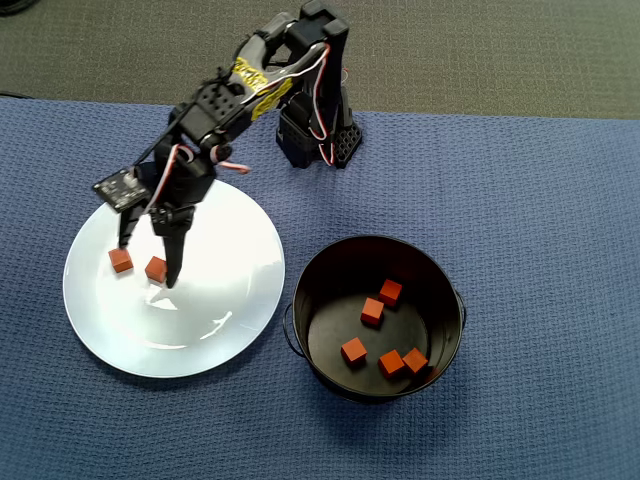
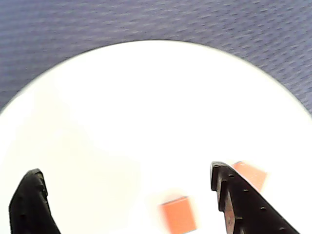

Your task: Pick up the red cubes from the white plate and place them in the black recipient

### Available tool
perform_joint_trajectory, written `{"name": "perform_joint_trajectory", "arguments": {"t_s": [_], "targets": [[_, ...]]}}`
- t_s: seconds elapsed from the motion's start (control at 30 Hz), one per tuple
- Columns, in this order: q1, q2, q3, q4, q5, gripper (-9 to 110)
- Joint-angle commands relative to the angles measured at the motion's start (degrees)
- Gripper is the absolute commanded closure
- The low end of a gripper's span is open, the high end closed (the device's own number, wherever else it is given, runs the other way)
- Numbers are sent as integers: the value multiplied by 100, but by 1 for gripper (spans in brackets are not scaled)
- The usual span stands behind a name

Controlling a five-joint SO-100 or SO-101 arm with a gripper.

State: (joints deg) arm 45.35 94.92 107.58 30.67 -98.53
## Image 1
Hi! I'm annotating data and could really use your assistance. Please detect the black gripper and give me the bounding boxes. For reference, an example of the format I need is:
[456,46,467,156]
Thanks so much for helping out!
[117,159,216,290]

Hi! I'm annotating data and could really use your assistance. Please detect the red cube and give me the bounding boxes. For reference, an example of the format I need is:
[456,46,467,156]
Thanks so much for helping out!
[359,296,386,328]
[402,347,430,376]
[108,248,135,275]
[377,349,407,380]
[144,255,169,284]
[377,278,404,308]
[340,337,369,369]

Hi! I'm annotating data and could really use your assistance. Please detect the white round plate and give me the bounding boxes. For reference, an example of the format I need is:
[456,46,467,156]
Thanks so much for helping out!
[62,174,286,380]

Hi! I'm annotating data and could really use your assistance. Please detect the black metal bucket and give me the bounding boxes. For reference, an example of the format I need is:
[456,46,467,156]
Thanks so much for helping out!
[281,234,468,405]

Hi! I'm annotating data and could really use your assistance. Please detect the blue woven tablecloth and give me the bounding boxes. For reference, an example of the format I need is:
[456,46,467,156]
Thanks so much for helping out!
[0,97,640,480]

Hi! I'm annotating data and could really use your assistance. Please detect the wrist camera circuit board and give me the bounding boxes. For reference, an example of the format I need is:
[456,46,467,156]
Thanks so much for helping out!
[92,168,151,214]

